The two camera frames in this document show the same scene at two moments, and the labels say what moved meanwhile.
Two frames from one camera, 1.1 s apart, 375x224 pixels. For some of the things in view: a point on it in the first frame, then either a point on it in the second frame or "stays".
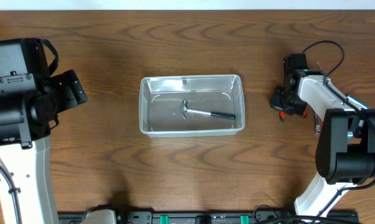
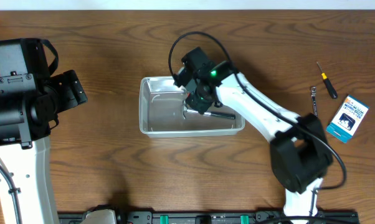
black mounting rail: [192, 218] stays
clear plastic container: [161, 99] stays
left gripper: [66, 90] stays
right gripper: [274, 102] to [200, 107]
